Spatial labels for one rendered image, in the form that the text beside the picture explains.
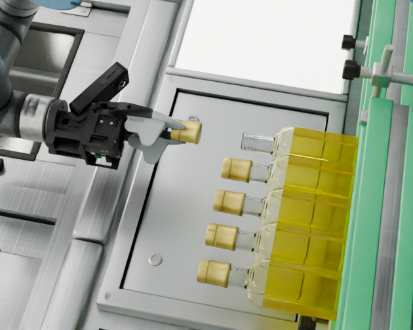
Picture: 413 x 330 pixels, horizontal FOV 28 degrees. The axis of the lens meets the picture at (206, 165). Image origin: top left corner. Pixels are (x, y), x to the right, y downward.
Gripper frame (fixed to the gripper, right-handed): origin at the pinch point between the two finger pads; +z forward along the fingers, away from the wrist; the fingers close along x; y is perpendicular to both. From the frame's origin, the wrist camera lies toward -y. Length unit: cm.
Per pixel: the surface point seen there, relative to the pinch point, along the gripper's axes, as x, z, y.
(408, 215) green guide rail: 15.4, 34.4, 15.8
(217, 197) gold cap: 3.1, 8.7, 12.0
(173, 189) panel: -12.0, -0.5, 4.9
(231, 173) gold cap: 2.1, 9.9, 7.2
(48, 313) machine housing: -9.8, -14.4, 30.3
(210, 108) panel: -13.7, 2.4, -13.1
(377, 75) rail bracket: 15.9, 28.4, -4.8
